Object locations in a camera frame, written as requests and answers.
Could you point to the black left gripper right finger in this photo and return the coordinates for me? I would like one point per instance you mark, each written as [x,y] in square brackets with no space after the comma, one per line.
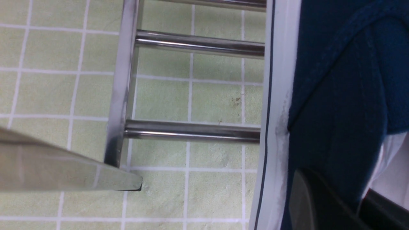
[380,213]

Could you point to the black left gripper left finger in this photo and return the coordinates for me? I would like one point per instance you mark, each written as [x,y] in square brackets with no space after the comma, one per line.
[314,206]

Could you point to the navy sneaker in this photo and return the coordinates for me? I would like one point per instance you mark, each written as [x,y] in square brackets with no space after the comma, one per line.
[335,101]

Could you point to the steel shoe rack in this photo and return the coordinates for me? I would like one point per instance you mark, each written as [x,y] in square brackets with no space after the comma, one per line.
[31,165]

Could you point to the green checkered cloth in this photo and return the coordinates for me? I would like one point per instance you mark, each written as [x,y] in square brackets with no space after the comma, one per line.
[57,64]

